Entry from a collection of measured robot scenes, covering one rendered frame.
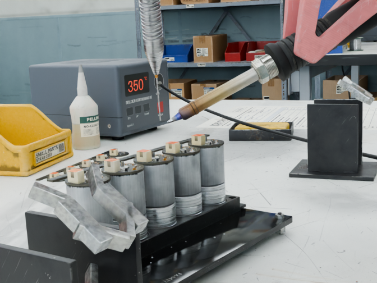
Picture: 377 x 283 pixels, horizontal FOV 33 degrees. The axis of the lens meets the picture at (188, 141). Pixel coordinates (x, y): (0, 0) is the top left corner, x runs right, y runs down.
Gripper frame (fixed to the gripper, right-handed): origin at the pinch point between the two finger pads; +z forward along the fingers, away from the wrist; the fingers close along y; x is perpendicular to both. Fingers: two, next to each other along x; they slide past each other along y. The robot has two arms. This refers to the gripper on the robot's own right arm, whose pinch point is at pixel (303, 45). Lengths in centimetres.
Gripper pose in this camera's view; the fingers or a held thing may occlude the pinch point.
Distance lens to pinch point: 39.4
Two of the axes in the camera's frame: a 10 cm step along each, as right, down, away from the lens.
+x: 8.8, 4.2, 2.1
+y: 1.5, 1.8, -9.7
